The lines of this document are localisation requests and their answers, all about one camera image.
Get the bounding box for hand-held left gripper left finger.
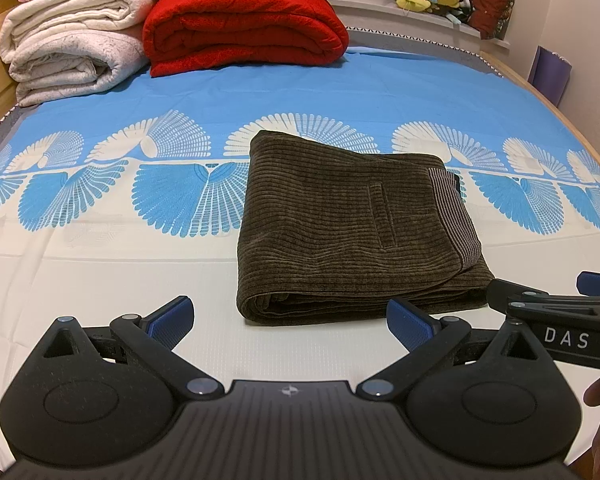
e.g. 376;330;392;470
39;296;227;402

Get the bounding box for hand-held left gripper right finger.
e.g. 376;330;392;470
356;298;548;402

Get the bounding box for brown corduroy pants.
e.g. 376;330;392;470
236;130;497;327

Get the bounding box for blue white printed bed sheet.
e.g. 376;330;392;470
0;45;600;471

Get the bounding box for purple board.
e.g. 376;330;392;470
527;45;574;109

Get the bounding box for white speckled folded quilt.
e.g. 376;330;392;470
9;30;152;109

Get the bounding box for dark red cushion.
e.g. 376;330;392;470
466;0;517;41

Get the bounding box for white windowsill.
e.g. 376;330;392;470
330;0;512;52

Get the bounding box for red folded blanket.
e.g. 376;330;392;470
142;0;350;78

